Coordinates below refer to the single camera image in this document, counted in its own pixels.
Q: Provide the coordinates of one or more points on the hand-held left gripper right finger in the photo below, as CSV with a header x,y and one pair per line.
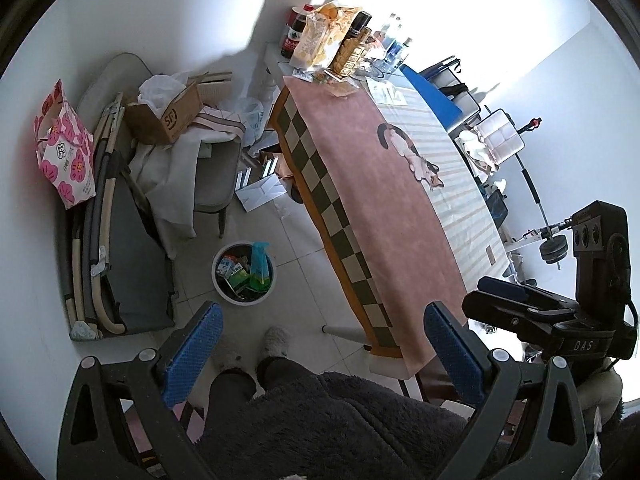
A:
x,y
452,350

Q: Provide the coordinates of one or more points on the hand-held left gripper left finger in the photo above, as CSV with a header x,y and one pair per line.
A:
x,y
192,355

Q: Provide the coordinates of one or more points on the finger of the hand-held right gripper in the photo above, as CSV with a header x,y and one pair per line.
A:
x,y
510,291
505,317

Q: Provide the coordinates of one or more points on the white round trash bin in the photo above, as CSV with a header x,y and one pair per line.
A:
x,y
235,300

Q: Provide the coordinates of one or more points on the person's right forearm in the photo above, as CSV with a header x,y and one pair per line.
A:
x,y
600,395

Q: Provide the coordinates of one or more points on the fluffy beige slipper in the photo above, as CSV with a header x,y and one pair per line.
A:
x,y
275,342
227,360

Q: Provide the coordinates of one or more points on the barbell with black weight plate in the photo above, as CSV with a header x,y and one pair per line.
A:
x,y
552,250

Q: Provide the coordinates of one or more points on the dark blue bag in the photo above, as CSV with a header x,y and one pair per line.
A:
x,y
492,205

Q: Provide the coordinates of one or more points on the small green box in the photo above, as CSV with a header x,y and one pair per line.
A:
x,y
239,280

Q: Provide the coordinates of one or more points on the person's legs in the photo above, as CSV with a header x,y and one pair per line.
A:
x,y
280,375

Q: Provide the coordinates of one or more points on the folded grey cot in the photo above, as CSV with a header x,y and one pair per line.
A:
x,y
135,270

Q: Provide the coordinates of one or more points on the white table leg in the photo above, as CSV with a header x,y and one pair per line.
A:
x,y
270,75
345,333

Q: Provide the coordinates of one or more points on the cyan green plastic bag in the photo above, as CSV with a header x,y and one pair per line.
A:
x,y
260,265

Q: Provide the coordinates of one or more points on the dark fleece robe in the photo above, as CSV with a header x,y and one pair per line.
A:
x,y
350,430

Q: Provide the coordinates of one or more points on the white chair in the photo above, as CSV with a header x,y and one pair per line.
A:
x,y
500,135

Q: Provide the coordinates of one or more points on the table with checkered pink cloth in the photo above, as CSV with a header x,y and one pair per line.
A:
x,y
375,200

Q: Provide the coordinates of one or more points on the grey chair with cloth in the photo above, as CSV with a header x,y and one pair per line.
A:
x,y
170,185

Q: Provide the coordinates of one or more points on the white envelope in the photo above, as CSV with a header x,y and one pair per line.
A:
x,y
260,192

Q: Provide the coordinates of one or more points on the grey upholstered chair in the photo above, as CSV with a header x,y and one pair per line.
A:
x,y
215,175

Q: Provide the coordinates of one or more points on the white green upright boxes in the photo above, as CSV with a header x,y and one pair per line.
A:
x,y
257,172

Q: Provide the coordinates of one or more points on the blue flat board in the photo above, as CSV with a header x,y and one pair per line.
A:
x,y
430,95

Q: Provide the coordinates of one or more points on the pink floral gift bag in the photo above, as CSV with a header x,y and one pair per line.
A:
x,y
65,160

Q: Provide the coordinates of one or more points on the white paper sheets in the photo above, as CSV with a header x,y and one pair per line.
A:
x,y
387,91

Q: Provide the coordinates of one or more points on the brown cardboard box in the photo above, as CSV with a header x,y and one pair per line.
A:
x,y
170,120

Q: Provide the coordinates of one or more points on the translucent plastic bag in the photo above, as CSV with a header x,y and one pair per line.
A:
x,y
250,115

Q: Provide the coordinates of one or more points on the clear bottle blue label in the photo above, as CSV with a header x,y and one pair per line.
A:
x,y
396,51

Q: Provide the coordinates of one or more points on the white plastic bag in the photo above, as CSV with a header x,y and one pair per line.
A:
x,y
160,87

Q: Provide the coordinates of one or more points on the gold patterned box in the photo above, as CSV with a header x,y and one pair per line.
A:
x,y
347,55

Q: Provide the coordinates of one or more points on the clear bag of yellow snacks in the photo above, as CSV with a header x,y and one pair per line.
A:
x,y
315,40

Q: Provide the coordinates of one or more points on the dark sauce bottle red cap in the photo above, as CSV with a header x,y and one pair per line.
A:
x,y
295,35

